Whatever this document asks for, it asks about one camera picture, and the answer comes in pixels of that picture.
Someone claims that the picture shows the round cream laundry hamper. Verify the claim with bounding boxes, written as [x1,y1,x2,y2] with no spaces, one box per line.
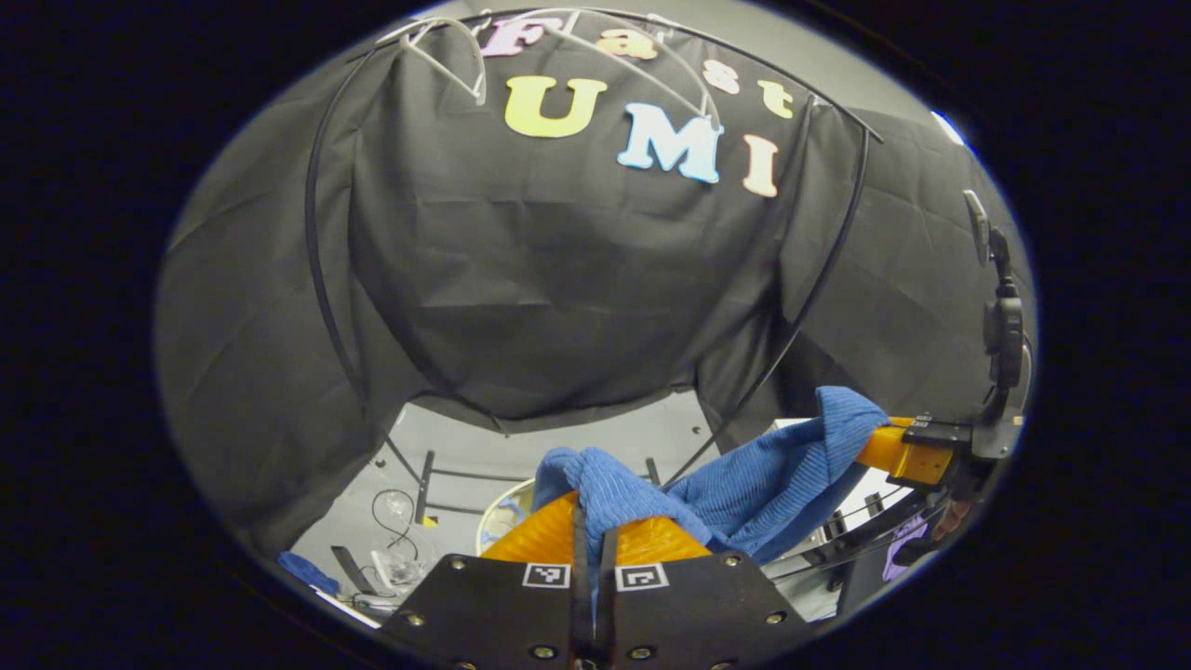
[475,475,542,557]

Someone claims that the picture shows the black backdrop cloth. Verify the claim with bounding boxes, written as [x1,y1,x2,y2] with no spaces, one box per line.
[154,9,1038,559]

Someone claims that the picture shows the purple cloth item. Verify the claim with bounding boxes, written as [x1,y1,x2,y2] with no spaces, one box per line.
[882,515,931,583]

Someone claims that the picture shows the flat black floor object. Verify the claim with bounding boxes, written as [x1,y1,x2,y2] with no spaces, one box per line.
[330,545,375,598]

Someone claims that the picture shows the white empty plastic hanger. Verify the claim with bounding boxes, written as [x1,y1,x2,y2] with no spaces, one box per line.
[377,14,489,105]

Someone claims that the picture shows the white plastic hanger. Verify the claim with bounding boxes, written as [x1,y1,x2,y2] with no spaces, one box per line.
[377,14,489,105]
[535,7,725,131]

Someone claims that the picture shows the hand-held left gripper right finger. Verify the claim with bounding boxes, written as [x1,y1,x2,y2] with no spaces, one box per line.
[598,515,812,670]

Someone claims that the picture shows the blue corduroy jacket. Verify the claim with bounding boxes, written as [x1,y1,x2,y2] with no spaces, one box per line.
[530,385,891,570]

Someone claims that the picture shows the blue floor item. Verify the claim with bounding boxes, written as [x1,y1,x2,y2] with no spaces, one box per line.
[277,551,341,596]

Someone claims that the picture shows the black metal clothes rack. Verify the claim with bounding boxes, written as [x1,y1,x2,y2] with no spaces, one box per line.
[303,7,885,527]

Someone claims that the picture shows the clear plastic floor item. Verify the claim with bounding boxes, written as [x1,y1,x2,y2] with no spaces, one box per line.
[370,547,431,596]

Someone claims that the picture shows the black floor cable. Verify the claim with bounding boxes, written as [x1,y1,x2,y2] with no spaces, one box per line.
[370,489,420,559]

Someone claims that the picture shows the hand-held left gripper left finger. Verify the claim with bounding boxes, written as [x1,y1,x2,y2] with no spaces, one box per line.
[378,491,598,670]

